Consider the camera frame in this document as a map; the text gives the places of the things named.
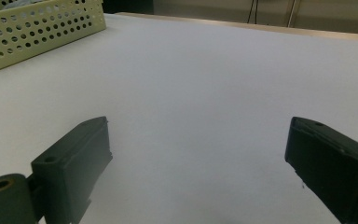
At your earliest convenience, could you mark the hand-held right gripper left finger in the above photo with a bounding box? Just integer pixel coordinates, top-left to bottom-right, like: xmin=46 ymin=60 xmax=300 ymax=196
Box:
xmin=30 ymin=116 xmax=114 ymax=224

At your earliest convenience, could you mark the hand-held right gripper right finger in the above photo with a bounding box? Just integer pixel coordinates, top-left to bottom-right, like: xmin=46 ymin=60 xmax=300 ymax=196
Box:
xmin=284 ymin=116 xmax=358 ymax=224

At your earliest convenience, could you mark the pale yellow perforated plastic basket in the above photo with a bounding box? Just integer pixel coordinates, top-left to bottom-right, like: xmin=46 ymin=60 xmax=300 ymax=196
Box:
xmin=0 ymin=0 xmax=107 ymax=77

